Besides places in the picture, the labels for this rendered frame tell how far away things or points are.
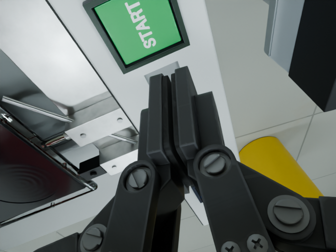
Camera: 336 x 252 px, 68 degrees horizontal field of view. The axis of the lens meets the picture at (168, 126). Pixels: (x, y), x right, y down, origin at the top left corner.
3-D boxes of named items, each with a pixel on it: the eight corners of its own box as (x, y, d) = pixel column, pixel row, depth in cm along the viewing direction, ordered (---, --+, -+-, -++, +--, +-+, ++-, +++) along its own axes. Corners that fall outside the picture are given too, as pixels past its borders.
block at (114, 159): (109, 161, 40) (110, 177, 38) (98, 150, 37) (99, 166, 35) (155, 142, 39) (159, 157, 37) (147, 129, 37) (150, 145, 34)
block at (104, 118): (80, 132, 34) (80, 148, 32) (65, 116, 31) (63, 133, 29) (134, 109, 33) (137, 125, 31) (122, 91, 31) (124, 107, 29)
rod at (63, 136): (47, 143, 33) (45, 152, 32) (39, 137, 32) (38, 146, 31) (77, 130, 33) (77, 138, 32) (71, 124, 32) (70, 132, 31)
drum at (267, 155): (232, 173, 231) (273, 257, 181) (232, 143, 197) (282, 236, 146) (280, 158, 231) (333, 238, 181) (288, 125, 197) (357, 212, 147)
